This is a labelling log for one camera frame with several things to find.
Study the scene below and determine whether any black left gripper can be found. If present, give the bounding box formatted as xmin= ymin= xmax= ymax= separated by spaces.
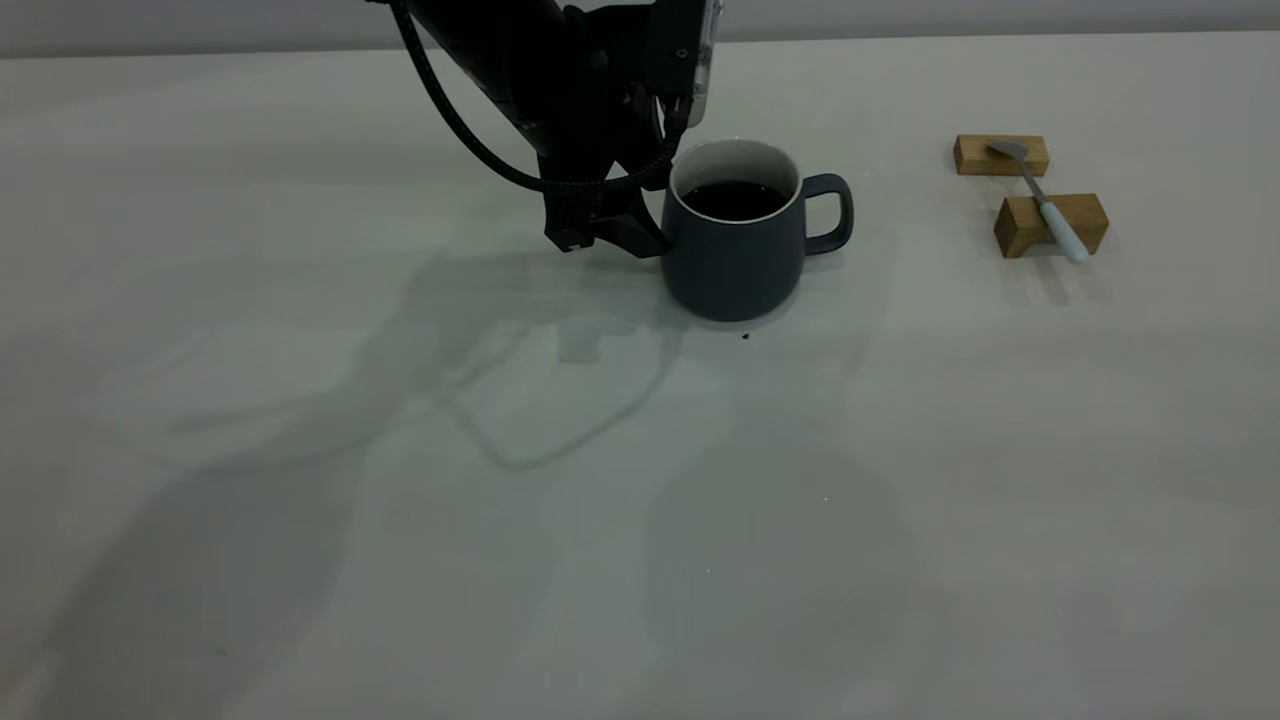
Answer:
xmin=538 ymin=3 xmax=669 ymax=260

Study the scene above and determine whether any dark grey ceramic mug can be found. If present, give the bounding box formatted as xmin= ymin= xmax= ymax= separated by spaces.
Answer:
xmin=660 ymin=138 xmax=855 ymax=323

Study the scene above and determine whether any metal spoon with pale-blue handle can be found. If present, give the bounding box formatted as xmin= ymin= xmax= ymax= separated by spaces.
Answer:
xmin=988 ymin=140 xmax=1090 ymax=265

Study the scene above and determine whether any flat rectangular wooden block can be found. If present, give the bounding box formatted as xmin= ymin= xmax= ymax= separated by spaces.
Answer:
xmin=953 ymin=135 xmax=1050 ymax=178

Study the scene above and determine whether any arched wooden block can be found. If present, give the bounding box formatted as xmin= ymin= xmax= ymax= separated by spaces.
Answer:
xmin=993 ymin=194 xmax=1109 ymax=260

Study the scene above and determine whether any black braided cable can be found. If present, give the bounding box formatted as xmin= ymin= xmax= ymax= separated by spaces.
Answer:
xmin=388 ymin=0 xmax=691 ymax=195

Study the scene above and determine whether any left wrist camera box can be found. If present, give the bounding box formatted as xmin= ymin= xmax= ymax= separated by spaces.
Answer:
xmin=652 ymin=0 xmax=723 ymax=129

